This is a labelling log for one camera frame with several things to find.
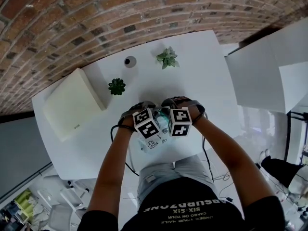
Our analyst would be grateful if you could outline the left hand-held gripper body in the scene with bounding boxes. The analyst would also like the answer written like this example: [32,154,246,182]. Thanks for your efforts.
[117,101,161,140]

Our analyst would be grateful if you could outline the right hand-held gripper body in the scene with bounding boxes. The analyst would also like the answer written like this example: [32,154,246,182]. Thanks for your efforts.
[160,96,206,138]

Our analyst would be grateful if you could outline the clear printed zip bag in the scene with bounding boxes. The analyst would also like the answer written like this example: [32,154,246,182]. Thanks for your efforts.
[137,106,174,155]

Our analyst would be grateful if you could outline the person's right forearm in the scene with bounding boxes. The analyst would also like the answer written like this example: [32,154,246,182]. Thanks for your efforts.
[191,115,272,211]

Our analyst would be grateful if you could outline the person's left forearm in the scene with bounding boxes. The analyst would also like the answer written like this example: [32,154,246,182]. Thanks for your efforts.
[90,126,138,214]

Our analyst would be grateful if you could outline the dark green succulent plant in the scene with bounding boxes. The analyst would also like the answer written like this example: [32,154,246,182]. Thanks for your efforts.
[107,77,127,96]

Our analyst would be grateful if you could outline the person's grey shorts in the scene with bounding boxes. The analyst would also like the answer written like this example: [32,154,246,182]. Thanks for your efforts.
[137,156,215,202]

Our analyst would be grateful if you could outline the pale leafy plant white pot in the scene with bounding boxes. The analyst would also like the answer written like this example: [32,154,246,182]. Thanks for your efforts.
[156,46,180,70]

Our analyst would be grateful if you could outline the white flat box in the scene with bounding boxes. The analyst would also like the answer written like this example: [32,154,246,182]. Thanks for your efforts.
[43,68,108,142]

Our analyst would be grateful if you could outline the person's black t-shirt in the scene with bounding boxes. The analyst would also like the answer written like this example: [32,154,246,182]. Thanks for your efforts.
[77,177,286,231]

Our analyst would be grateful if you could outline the white shelf unit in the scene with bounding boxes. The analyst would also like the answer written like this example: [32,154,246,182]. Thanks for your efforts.
[225,18,308,114]

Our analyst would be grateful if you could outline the white swivel chair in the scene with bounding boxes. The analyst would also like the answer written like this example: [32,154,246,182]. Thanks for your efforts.
[59,180,90,211]

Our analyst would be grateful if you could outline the grey chair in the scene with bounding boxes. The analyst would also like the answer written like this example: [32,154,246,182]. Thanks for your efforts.
[47,205,73,231]

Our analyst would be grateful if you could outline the yellow green crate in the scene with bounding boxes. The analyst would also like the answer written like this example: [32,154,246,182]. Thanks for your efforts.
[13,189,34,222]

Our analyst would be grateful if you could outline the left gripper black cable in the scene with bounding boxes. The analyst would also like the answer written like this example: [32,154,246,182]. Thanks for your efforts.
[110,125,140,177]

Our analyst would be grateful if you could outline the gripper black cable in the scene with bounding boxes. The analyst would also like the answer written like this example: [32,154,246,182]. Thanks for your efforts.
[201,114,215,183]
[110,125,140,177]

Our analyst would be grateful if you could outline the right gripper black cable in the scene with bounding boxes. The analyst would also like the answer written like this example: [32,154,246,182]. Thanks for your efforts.
[201,114,215,183]

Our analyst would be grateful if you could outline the thin black floor cable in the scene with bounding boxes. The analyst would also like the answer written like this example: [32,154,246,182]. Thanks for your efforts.
[211,171,232,202]

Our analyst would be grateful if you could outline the black metal frame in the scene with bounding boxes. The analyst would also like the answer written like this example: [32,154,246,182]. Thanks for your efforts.
[284,111,308,164]

